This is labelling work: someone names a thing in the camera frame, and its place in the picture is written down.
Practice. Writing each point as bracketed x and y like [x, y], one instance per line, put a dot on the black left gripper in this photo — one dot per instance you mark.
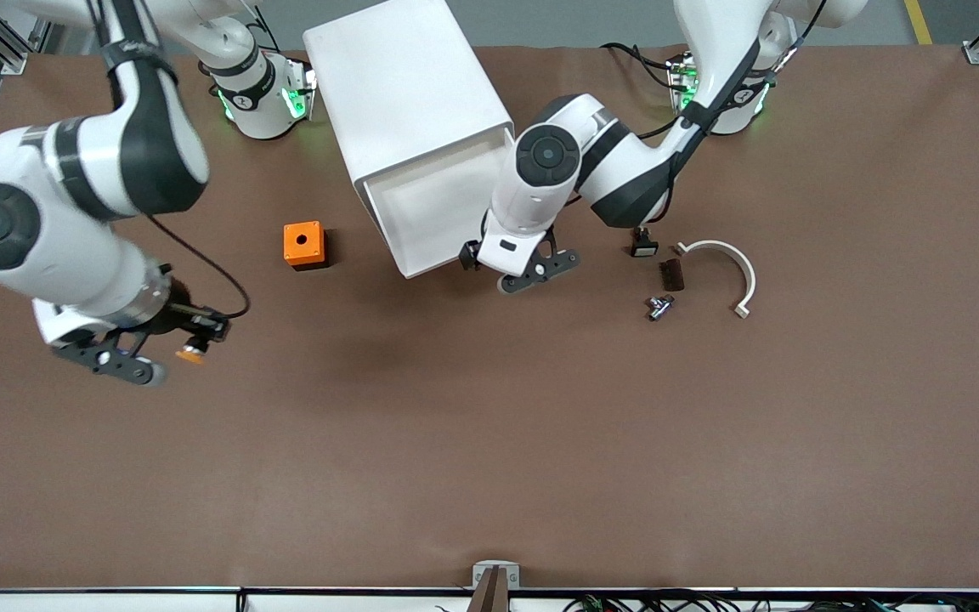
[470, 254]

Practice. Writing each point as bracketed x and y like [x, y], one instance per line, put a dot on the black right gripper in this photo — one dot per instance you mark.
[173, 315]

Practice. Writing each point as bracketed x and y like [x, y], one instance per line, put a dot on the orange cap push button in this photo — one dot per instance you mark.
[192, 355]

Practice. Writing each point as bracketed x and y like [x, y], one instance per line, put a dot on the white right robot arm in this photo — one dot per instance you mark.
[73, 170]

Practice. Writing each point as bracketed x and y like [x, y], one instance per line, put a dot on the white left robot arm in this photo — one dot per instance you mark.
[625, 170]

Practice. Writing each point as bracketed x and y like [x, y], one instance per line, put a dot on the square white push button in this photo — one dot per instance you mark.
[644, 248]

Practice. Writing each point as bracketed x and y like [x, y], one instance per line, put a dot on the orange box with hole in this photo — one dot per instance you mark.
[302, 242]

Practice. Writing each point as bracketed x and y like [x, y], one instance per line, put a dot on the silver metal T fitting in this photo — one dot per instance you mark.
[658, 308]

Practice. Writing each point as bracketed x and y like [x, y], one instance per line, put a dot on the dark brown cylindrical part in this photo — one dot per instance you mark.
[672, 274]

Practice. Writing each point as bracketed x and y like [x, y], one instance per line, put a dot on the dark brown tapered bar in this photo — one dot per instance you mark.
[489, 595]

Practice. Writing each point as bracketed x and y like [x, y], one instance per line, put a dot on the white table edge rail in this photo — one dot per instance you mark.
[116, 602]

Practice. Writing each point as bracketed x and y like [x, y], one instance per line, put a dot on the grey metal edge bracket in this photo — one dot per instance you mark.
[481, 574]

